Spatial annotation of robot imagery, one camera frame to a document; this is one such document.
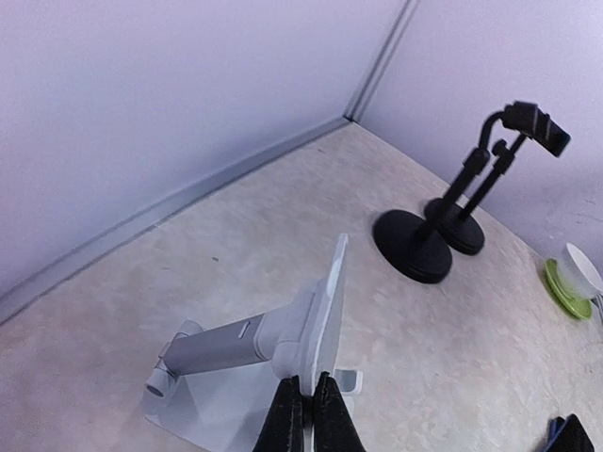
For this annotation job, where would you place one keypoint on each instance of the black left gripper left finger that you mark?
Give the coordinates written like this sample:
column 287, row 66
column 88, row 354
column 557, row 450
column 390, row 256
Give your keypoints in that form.
column 282, row 430

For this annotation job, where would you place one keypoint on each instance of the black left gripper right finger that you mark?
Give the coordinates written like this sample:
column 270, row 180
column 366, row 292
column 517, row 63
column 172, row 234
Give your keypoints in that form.
column 333, row 427

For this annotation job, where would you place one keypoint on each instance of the white folding phone stand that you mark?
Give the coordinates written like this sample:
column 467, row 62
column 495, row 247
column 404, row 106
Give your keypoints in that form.
column 213, row 388

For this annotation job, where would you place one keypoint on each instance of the black pole stand left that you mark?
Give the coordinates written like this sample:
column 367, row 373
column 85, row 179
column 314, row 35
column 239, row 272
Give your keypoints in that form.
column 411, row 244

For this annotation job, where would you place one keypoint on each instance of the black pole stand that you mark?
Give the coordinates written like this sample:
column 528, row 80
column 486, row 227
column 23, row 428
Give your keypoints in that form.
column 458, row 227
column 411, row 244

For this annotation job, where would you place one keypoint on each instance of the blue phone underneath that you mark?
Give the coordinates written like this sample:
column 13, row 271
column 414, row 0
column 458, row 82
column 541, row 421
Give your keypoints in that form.
column 554, row 426

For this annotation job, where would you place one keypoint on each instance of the black phone on top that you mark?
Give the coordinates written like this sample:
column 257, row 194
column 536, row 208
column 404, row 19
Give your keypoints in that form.
column 572, row 437

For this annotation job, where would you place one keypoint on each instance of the black pole stand right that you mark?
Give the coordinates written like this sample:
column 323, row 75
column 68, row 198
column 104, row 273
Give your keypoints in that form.
column 458, row 227

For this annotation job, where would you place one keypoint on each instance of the green plate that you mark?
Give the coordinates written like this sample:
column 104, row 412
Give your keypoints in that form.
column 576, row 306

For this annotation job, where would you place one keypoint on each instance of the white bowl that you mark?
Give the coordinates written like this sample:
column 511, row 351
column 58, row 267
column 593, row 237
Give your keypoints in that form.
column 578, row 274

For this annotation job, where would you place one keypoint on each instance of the right aluminium frame post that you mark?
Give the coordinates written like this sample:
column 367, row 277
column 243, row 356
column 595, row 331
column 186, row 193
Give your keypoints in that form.
column 364, row 94

